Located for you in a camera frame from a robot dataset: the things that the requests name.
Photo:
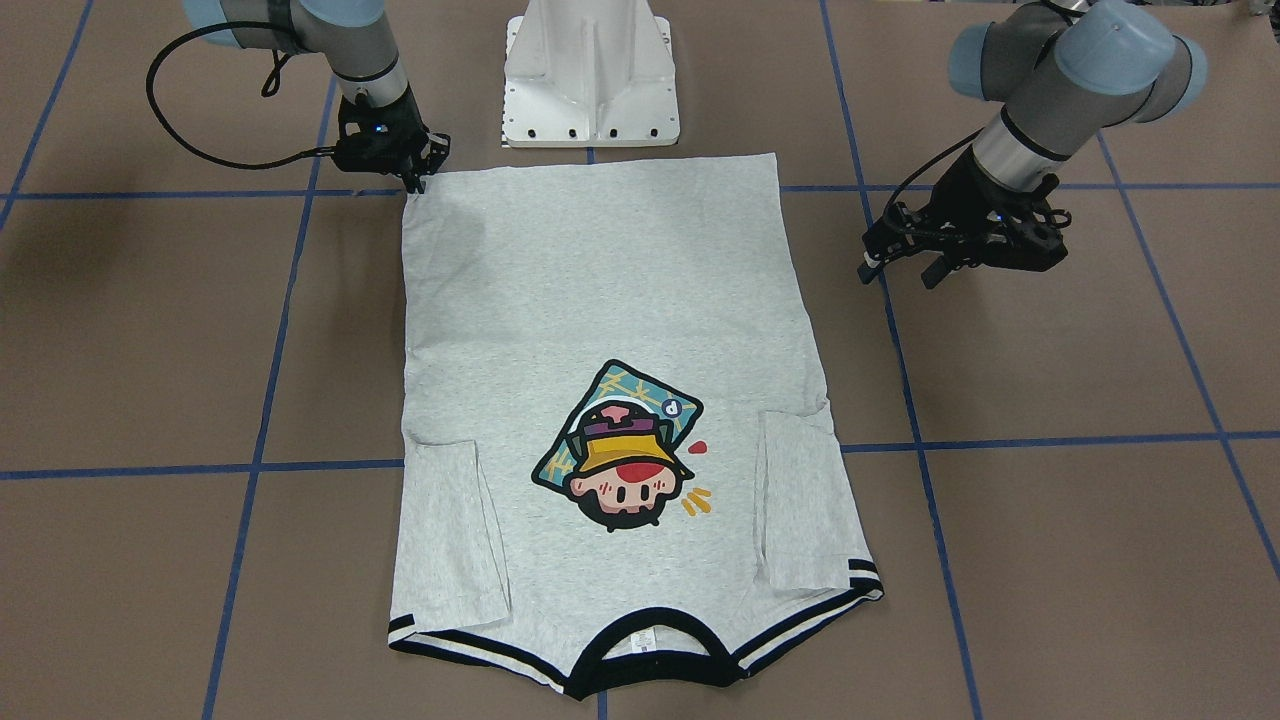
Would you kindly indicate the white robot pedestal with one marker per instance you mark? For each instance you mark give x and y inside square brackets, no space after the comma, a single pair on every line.
[589,74]

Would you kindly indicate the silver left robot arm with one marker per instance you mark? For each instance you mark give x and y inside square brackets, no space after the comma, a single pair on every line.
[1061,71]

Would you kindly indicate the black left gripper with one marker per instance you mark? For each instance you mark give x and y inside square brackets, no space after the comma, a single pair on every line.
[962,193]

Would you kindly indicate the grey t-shirt with cartoon print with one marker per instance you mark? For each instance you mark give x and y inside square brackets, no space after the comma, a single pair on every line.
[620,461]

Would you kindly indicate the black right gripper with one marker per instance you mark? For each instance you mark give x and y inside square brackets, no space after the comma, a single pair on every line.
[404,118]

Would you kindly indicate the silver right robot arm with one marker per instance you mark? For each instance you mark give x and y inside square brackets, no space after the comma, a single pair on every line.
[354,37]

